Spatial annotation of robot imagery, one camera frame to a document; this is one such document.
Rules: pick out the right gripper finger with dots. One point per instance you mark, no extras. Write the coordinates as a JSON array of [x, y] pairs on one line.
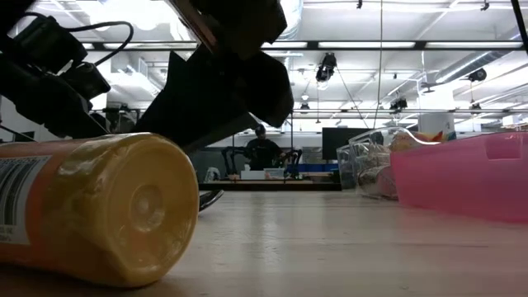
[[206, 103]]

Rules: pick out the orange spice bottle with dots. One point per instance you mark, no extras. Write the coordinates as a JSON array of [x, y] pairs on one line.
[[123, 214]]

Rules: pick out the orange red ramen packet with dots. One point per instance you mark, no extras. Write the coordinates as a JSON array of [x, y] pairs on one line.
[[408, 142]]

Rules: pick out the black background robot arm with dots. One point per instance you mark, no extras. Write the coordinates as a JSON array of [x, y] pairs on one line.
[[295, 158], [231, 158]]

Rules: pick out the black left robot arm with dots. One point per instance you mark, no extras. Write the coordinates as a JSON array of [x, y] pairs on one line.
[[6, 12]]

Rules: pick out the person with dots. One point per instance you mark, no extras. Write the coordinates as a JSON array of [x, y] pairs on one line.
[[264, 152]]

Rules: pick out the white box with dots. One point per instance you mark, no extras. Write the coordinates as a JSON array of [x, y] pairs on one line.
[[252, 175]]

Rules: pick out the background table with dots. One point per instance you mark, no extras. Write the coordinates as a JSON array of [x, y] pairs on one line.
[[268, 186]]

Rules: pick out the black monitor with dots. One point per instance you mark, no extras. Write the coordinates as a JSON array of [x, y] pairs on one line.
[[338, 142]]

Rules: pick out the clear plastic bin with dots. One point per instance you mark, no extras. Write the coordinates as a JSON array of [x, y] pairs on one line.
[[363, 161]]

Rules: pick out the pink plastic tray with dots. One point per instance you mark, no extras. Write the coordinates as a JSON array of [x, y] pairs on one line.
[[462, 181]]

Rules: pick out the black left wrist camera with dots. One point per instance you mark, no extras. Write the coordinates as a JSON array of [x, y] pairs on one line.
[[45, 43]]

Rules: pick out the black overhead camera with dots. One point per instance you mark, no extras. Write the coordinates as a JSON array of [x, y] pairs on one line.
[[326, 68]]

